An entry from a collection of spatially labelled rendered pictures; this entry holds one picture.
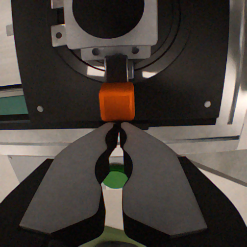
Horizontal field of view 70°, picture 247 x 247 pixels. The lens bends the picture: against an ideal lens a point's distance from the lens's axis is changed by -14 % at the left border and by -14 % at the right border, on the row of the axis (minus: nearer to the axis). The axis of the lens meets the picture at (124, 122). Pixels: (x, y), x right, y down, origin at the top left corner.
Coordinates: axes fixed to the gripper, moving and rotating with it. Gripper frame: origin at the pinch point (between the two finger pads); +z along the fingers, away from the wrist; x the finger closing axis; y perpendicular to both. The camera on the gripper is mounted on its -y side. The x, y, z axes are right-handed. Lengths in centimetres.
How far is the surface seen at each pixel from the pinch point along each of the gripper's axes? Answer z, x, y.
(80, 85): 10.3, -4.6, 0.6
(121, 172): 10.1, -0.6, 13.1
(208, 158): 107, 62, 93
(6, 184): 21.4, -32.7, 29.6
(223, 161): 107, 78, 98
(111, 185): 10.1, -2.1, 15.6
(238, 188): 21.4, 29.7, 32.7
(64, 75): 10.3, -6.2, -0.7
